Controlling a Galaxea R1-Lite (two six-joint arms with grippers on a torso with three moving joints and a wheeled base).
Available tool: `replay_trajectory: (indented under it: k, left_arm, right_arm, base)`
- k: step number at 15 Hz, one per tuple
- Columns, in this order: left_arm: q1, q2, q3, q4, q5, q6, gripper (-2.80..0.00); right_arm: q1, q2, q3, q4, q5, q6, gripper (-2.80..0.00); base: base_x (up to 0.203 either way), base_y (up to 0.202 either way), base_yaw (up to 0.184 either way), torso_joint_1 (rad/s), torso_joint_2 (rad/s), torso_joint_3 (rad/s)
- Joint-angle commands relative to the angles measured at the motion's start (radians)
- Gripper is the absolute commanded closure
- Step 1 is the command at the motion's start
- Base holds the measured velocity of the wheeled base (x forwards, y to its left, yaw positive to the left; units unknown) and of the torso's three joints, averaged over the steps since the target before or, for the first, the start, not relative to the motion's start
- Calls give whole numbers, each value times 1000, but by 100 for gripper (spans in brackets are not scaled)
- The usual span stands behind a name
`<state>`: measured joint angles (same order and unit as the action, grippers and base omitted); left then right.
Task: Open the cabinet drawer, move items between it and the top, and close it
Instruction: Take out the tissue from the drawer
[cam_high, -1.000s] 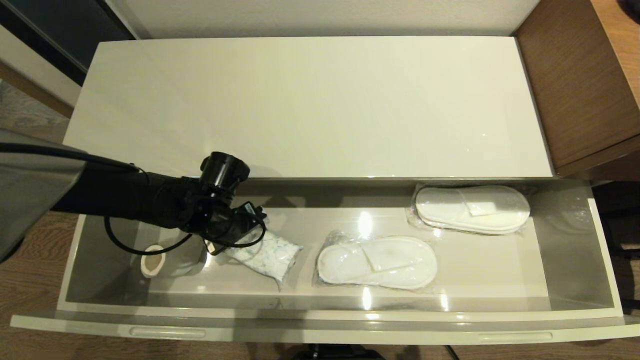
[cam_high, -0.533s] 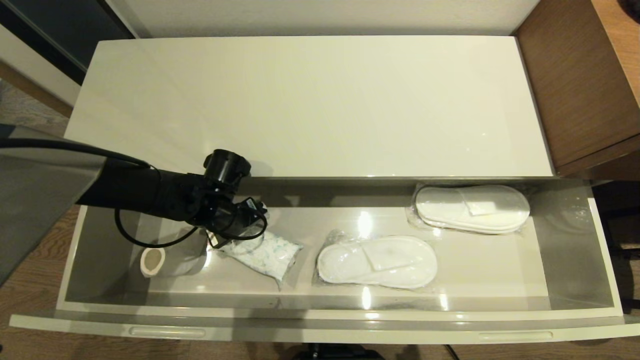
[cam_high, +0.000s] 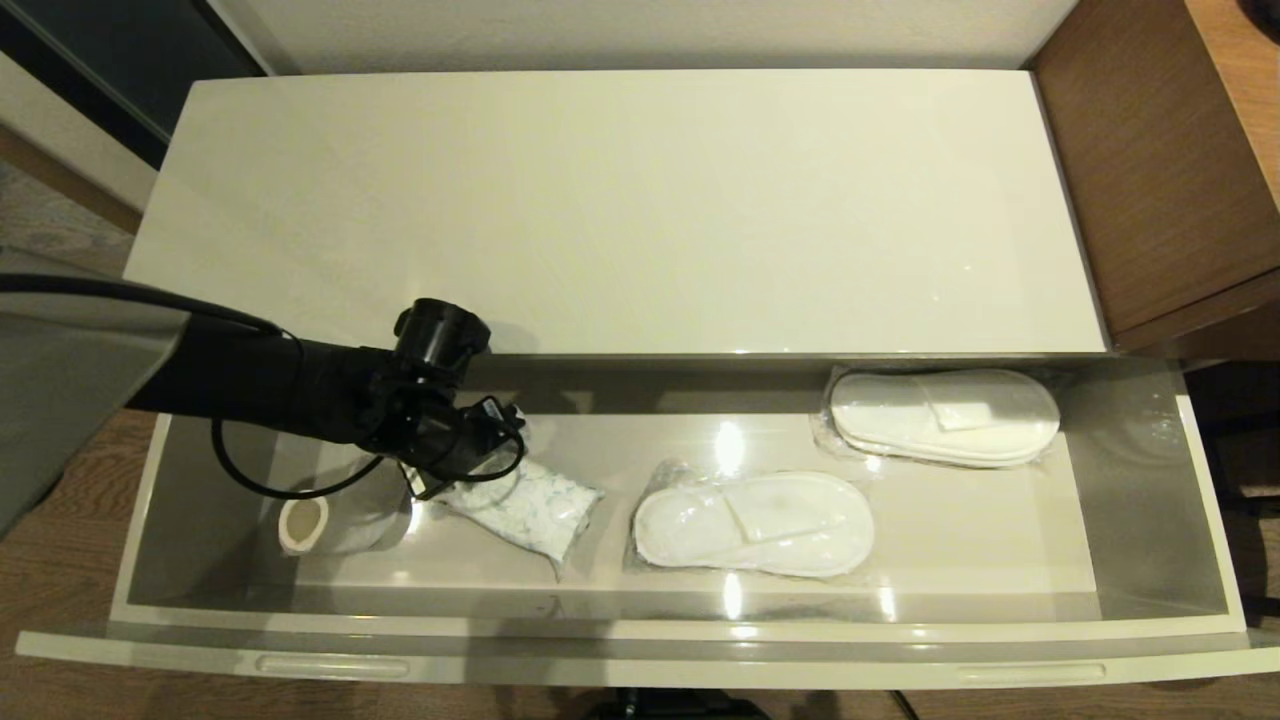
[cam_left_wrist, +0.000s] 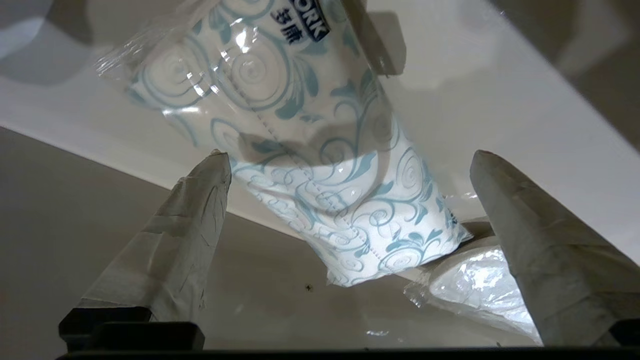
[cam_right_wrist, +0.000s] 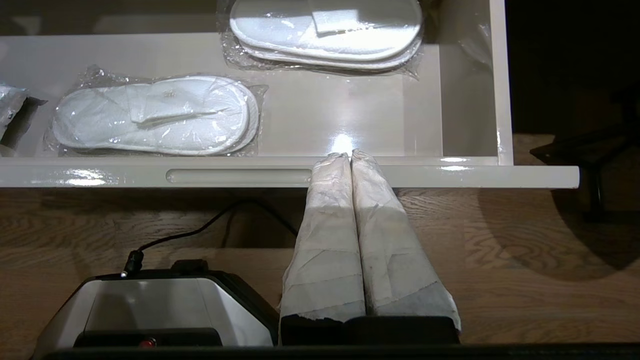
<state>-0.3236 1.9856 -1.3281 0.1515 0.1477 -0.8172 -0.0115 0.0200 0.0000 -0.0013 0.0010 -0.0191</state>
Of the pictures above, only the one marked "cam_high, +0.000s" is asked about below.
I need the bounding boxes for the blue patterned tissue pack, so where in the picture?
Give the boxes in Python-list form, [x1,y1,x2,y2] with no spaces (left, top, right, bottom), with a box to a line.
[430,440,607,582]

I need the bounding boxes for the white glossy drawer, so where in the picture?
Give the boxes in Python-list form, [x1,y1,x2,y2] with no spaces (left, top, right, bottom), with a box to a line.
[15,355,1280,692]

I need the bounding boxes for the black silver robot base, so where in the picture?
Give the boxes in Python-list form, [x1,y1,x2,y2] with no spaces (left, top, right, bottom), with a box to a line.
[588,688,771,720]

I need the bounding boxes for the grey roll with beige core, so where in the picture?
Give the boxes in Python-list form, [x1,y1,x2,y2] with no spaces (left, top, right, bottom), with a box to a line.
[277,460,413,559]

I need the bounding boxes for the white glossy cabinet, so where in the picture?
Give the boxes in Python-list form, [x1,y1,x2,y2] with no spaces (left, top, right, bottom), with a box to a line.
[122,68,1111,359]

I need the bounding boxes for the white slippers in plastic bag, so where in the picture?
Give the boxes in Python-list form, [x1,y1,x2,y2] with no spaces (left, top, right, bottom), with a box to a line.
[625,458,877,580]
[812,365,1063,470]

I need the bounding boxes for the dark sliding door panel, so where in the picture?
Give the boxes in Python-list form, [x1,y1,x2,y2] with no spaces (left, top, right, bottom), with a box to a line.
[0,0,269,171]

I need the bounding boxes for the brown wooden cabinet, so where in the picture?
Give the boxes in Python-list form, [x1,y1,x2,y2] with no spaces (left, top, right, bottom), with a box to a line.
[1030,0,1280,363]

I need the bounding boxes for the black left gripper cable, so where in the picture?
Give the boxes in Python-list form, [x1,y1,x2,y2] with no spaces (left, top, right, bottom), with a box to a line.
[210,395,527,502]

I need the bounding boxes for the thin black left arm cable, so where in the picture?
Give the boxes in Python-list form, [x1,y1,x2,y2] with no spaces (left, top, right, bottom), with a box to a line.
[0,272,291,341]

